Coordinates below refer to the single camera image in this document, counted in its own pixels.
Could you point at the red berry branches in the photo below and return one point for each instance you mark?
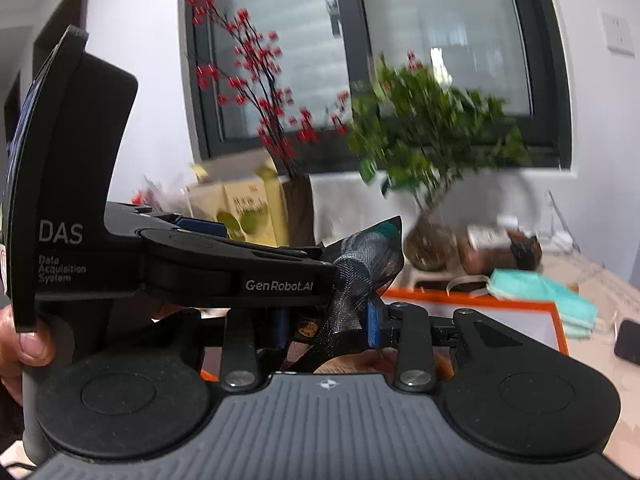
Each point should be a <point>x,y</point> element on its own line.
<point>250,60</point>

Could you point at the person's left hand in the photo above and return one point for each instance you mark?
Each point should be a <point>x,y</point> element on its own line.
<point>32,349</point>

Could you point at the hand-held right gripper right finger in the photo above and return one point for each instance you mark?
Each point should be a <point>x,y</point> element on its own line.
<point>373,327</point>

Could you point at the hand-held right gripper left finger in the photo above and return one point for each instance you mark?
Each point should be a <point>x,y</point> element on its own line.
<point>280,327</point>

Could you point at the pink patterned desktop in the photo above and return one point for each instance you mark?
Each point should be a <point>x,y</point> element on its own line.
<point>600,280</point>

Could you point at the black mesh bag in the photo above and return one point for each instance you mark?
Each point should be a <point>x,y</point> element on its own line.
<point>360,270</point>

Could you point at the brown jar with label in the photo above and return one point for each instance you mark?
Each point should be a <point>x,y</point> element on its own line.
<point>485,255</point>

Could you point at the dark framed window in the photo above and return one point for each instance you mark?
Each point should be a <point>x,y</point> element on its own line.
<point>450,35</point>

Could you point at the orange cardboard box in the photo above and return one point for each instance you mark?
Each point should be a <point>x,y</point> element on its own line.
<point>500,319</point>

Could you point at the white wall socket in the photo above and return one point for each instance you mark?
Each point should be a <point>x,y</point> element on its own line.
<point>617,30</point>

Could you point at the black phone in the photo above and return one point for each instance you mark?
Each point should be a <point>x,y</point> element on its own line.
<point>629,342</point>

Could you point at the yellow snack bag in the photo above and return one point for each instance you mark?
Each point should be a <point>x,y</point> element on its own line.
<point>250,205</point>

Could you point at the teal face mask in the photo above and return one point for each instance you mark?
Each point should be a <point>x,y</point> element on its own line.
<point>545,292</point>

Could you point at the dark vase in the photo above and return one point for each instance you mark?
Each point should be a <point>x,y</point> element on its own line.
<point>298,210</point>

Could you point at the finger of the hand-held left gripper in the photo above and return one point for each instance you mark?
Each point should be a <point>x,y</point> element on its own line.
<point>290,252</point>
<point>200,224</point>

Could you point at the green potted plant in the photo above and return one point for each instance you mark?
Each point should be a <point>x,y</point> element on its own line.
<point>430,125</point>

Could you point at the clear acrylic stand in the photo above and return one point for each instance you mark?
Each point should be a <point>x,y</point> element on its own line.
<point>562,225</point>

